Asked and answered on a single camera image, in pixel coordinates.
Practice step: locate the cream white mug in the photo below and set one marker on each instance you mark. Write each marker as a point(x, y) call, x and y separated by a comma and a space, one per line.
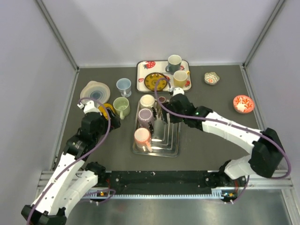
point(147, 101)

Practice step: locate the dark brown red mug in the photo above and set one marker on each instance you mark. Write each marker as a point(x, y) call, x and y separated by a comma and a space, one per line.
point(161, 99)

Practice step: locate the yellow mug black handle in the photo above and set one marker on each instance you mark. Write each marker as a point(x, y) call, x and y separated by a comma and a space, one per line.
point(103, 109)

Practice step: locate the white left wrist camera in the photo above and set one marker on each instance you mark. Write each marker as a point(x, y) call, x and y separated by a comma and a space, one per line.
point(89, 107)

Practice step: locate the small flower patterned bowl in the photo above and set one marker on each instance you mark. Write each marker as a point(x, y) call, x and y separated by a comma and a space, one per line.
point(211, 78)

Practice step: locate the pale yellow mug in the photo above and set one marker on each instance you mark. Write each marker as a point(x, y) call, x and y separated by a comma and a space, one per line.
point(180, 77)

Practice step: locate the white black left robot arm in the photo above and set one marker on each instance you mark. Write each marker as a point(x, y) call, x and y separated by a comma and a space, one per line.
point(73, 177)

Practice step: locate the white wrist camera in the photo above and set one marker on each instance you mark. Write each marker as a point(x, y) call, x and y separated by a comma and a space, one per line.
point(175, 91)
point(89, 107)

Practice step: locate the red white patterned bowl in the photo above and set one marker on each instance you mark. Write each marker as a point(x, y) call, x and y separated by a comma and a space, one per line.
point(243, 104)

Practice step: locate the silver metal tray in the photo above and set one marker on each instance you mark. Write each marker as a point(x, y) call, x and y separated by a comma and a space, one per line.
point(165, 139)

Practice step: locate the light blue glass cup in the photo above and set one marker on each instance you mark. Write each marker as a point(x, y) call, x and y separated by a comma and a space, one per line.
point(124, 87)

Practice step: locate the strawberry pattern white tray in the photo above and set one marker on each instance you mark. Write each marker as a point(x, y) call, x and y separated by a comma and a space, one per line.
point(145, 68)

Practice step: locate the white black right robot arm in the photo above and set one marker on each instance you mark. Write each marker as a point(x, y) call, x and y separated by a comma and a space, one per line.
point(264, 148)

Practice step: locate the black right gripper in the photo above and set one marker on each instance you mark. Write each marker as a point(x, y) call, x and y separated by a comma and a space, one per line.
point(165, 116)

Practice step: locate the yellow patterned black plate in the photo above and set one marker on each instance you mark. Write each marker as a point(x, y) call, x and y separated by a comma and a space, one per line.
point(151, 79)

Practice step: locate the white plate blue rings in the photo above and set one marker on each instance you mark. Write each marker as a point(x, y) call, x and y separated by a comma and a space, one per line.
point(93, 92)

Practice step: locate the lilac purple mug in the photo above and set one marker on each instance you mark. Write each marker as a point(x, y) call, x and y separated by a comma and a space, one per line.
point(146, 118)

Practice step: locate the pink mug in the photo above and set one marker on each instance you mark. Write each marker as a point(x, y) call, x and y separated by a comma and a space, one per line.
point(142, 137)

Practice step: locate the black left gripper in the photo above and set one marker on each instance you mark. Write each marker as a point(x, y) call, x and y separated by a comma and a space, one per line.
point(114, 123)

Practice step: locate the grey green mug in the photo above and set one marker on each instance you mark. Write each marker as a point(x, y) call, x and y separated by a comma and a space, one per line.
point(174, 63)

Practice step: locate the light green mug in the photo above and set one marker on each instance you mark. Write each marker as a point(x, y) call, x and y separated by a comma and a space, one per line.
point(122, 107)

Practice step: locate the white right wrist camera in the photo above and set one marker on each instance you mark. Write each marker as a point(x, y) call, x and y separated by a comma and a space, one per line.
point(175, 91)

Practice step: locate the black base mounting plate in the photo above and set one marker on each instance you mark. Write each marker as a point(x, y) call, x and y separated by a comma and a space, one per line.
point(164, 182)

